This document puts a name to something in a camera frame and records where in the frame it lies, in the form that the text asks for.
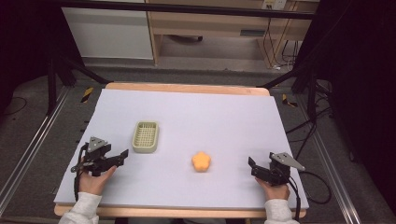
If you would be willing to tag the orange flower-shaped soap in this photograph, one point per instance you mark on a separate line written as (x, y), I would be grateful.
(201, 161)

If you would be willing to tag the black curtain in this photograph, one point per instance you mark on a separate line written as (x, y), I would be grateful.
(25, 40)
(361, 77)

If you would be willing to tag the pale lavender table mat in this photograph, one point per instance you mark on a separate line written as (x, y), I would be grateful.
(193, 124)

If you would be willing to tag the beige slotted soap dish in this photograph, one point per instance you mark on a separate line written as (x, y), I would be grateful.
(145, 137)

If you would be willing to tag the black horizontal frame bar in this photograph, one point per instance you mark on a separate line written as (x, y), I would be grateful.
(186, 8)

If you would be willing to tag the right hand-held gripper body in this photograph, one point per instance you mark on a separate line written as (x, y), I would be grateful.
(280, 169)

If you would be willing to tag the person's left hand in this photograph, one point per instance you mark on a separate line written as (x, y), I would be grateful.
(93, 183)

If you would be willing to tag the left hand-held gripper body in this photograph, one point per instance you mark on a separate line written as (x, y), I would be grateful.
(97, 155)

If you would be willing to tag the light wooden desk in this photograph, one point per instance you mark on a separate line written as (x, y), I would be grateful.
(211, 26)

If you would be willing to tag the metal floor rail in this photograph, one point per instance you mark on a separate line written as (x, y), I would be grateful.
(31, 146)
(333, 168)

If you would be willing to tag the yellow black floor tape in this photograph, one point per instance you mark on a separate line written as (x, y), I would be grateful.
(87, 94)
(289, 101)

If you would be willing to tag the wooden table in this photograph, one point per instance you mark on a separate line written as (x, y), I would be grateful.
(186, 88)

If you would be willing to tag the black metal stand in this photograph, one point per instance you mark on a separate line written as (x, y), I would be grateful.
(311, 90)
(51, 87)

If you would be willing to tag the white power strip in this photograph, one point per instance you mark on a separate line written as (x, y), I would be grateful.
(274, 4)

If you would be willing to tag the white cabinet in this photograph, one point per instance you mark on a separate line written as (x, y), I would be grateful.
(109, 34)

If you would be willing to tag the person's right hand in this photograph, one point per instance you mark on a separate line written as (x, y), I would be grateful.
(274, 191)

